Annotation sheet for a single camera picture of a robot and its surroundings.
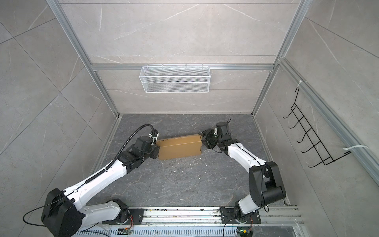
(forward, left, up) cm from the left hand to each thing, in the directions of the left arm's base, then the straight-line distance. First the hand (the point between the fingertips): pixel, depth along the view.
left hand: (157, 144), depth 83 cm
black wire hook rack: (-20, -74, +17) cm, 78 cm away
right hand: (+5, -25, 0) cm, 26 cm away
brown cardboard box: (-1, -13, -2) cm, 13 cm away
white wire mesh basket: (+44, -9, +13) cm, 47 cm away
